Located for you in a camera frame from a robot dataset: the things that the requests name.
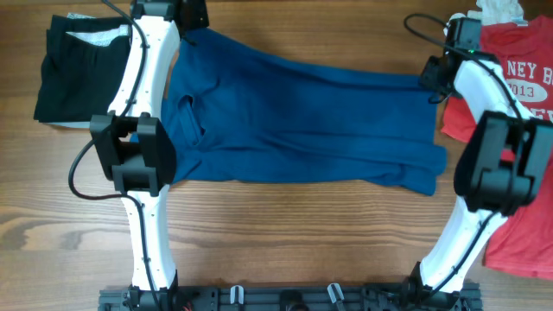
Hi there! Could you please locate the blue polo shirt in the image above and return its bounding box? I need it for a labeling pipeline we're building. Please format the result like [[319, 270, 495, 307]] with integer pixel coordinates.
[[161, 29, 447, 195]]

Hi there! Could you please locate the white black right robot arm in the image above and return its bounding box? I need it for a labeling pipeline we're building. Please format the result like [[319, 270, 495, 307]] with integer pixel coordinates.
[[400, 53, 552, 310]]

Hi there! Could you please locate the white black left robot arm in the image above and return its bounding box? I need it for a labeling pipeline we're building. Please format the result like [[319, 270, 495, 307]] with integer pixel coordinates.
[[90, 0, 209, 310]]

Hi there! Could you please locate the white crumpled cloth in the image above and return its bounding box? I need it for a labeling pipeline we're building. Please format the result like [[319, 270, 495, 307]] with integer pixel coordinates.
[[449, 0, 529, 26]]

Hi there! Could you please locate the folded black garment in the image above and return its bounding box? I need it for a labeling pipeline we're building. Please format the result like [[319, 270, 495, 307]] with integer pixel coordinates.
[[34, 14, 131, 126]]

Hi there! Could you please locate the red printed t-shirt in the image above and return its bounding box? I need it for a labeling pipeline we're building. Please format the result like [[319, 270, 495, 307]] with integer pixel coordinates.
[[440, 15, 553, 281]]

